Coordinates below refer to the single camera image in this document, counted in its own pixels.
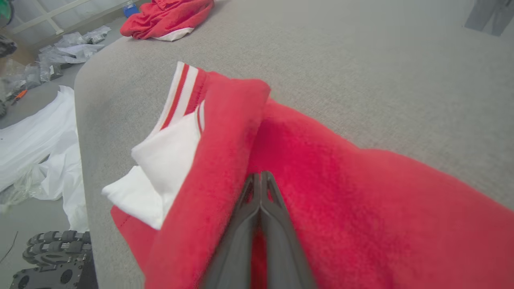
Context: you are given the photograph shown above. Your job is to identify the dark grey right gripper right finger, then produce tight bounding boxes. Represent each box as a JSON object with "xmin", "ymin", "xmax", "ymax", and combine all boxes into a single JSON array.
[{"xmin": 261, "ymin": 172, "xmax": 318, "ymax": 289}]

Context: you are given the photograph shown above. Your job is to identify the grey metal post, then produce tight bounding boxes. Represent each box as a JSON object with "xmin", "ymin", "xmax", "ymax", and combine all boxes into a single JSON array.
[{"xmin": 464, "ymin": 0, "xmax": 514, "ymax": 37}]

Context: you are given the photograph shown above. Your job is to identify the white plastic sheet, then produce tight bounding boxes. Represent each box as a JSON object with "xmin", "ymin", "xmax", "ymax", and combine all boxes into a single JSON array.
[{"xmin": 0, "ymin": 85, "xmax": 90, "ymax": 233}]

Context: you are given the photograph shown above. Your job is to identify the white metal rack frame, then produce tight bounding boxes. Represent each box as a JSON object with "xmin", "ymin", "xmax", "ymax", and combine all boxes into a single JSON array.
[{"xmin": 6, "ymin": 0, "xmax": 133, "ymax": 36}]

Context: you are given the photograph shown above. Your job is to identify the grey fabric covered table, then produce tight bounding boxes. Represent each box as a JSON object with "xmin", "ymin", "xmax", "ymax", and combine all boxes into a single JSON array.
[{"xmin": 74, "ymin": 0, "xmax": 514, "ymax": 289}]

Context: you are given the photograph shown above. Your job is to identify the orange handled tool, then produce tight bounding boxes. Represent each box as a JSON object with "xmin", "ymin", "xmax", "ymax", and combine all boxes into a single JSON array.
[{"xmin": 11, "ymin": 89, "xmax": 29, "ymax": 106}]

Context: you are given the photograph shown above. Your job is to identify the red white-trimmed shorts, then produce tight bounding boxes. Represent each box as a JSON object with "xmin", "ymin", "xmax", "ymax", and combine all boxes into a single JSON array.
[{"xmin": 120, "ymin": 0, "xmax": 214, "ymax": 42}]

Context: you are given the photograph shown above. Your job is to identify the crumpled clear plastic bags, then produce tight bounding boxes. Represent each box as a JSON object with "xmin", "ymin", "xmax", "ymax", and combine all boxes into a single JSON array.
[{"xmin": 38, "ymin": 25, "xmax": 112, "ymax": 83}]

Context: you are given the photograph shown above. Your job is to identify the small blue box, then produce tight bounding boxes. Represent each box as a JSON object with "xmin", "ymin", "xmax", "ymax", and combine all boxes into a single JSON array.
[{"xmin": 122, "ymin": 1, "xmax": 140, "ymax": 18}]

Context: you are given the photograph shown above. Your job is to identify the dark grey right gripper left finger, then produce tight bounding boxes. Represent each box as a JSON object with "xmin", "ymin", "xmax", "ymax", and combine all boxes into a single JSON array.
[{"xmin": 201, "ymin": 173, "xmax": 261, "ymax": 289}]

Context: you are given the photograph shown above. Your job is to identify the red white basketball jersey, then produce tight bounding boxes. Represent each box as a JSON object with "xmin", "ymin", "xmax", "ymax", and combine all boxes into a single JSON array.
[{"xmin": 101, "ymin": 61, "xmax": 514, "ymax": 289}]

